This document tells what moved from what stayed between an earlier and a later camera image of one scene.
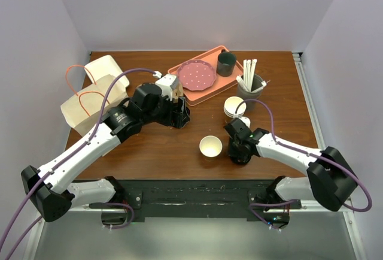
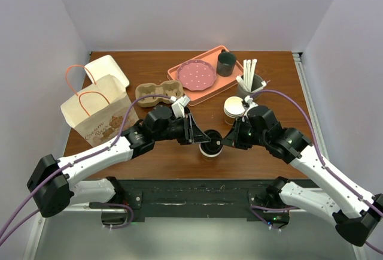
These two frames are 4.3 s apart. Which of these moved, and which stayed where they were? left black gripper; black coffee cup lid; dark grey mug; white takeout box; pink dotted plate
Moved: left black gripper; black coffee cup lid
Stayed: white takeout box; pink dotted plate; dark grey mug
